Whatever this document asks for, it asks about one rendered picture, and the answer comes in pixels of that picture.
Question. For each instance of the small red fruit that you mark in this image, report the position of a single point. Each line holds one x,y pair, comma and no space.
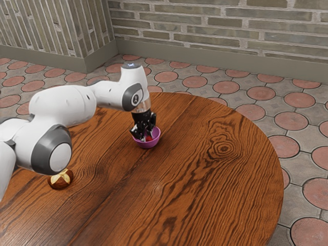
148,138

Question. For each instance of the purple bowl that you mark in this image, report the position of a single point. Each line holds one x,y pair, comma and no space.
148,142

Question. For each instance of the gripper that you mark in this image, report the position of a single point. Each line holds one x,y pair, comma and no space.
142,120

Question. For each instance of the brown round bread roll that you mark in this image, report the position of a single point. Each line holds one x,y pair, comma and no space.
61,180

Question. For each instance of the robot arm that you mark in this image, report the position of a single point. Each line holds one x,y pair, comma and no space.
64,102

